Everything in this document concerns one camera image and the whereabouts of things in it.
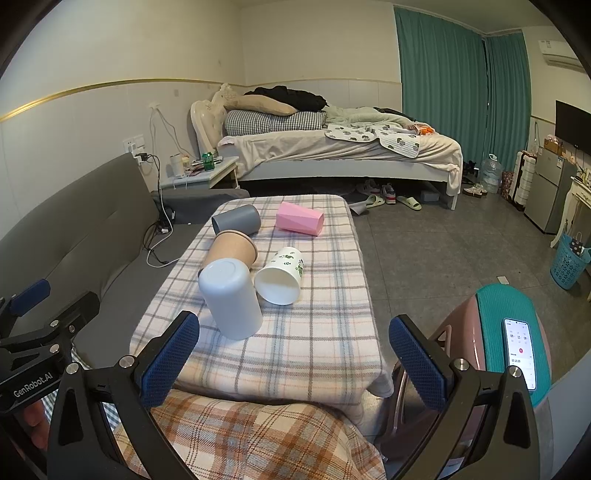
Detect white nightstand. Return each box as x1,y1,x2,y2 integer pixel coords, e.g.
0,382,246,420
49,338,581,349
159,156,241,191

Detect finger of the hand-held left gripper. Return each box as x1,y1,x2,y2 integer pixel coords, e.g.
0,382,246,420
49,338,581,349
0,278,51,326
0,292,101,356

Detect orange plaid blanket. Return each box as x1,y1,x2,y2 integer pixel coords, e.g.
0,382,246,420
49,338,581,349
113,388,387,480

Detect grey refrigerator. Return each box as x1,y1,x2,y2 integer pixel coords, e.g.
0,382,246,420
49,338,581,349
524,150,579,234

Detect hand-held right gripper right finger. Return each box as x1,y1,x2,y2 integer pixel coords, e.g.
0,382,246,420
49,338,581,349
389,315,541,480

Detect checked pillow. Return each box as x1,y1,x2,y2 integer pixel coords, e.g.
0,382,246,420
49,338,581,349
224,110,326,136

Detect white leaf print blanket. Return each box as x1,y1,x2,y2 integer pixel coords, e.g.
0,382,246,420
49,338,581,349
324,124,421,160

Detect bed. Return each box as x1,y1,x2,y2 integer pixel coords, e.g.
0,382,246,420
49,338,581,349
217,104,464,210

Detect pink faceted cup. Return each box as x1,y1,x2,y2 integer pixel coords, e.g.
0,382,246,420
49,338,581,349
276,201,325,237

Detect white charging cable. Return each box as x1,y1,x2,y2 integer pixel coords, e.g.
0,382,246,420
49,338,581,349
145,226,178,268

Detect grey plastic cup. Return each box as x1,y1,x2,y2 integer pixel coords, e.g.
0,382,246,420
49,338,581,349
211,204,262,235

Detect plaid table blanket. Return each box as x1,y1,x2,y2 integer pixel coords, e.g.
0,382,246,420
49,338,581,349
129,194,394,418

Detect large water jug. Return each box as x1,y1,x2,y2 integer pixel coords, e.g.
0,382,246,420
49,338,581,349
480,154,503,195

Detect brown paper cup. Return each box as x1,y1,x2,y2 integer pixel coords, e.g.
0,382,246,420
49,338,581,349
201,229,258,271

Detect beige pillow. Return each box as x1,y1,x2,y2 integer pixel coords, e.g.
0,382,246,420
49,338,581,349
236,95,297,116

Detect person's left hand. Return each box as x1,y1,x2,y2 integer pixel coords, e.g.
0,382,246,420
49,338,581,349
22,401,50,452

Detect black television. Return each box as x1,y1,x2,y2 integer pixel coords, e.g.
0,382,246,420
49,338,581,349
555,100,591,154

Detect smartphone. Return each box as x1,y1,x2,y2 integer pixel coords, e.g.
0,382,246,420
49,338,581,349
502,317,539,391

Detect black jacket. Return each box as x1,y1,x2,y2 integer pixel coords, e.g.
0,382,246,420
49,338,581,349
249,86,328,112

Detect white paper cup green print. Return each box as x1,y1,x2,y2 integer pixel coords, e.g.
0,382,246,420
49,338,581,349
254,247,305,306

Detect pink chair teal cushion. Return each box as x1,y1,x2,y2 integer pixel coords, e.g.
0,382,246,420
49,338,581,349
379,283,553,468

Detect white side table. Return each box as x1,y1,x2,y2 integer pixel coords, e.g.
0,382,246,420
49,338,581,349
549,174,591,250

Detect blue laundry basket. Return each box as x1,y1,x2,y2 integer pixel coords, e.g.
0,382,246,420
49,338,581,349
550,233,591,291

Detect white air conditioner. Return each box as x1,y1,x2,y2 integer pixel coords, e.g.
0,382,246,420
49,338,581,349
538,39,585,71

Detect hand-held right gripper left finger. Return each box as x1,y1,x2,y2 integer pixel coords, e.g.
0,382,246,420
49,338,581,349
46,310,201,480

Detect pale blue plastic cup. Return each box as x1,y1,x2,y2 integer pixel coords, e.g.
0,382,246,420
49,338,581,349
198,258,264,341

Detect wall socket with chargers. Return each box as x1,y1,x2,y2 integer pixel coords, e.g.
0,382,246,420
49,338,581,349
122,135,149,164

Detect grey sofa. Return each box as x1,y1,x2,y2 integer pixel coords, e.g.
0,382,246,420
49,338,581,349
0,152,251,370

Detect white padded headboard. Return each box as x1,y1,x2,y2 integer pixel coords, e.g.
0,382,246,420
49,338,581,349
191,83,241,158

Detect teal curtain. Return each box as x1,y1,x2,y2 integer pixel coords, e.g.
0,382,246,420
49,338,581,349
393,7,532,161

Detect pale green comforter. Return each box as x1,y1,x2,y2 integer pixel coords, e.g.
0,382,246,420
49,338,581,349
325,106,411,127

